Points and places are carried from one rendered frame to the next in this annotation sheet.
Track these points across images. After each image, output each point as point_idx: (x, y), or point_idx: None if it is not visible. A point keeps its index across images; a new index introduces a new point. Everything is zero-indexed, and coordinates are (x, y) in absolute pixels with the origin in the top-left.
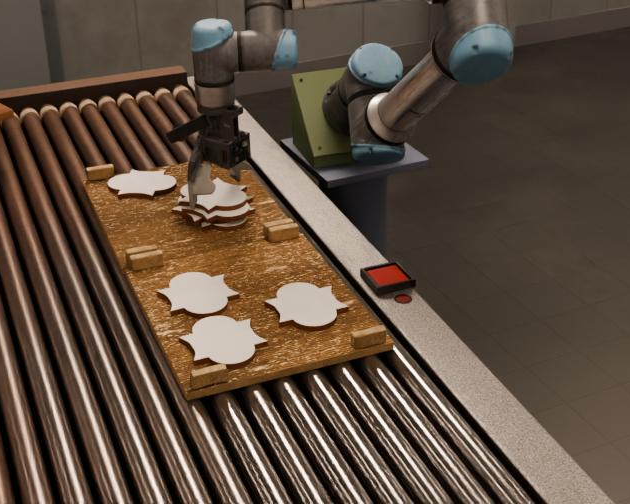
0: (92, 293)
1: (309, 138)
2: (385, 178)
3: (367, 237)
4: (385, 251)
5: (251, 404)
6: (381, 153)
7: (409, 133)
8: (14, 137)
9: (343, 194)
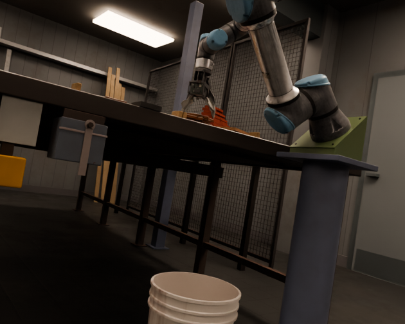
0: None
1: (296, 140)
2: (328, 174)
3: (305, 209)
4: (323, 233)
5: None
6: (267, 112)
7: (279, 99)
8: None
9: (301, 176)
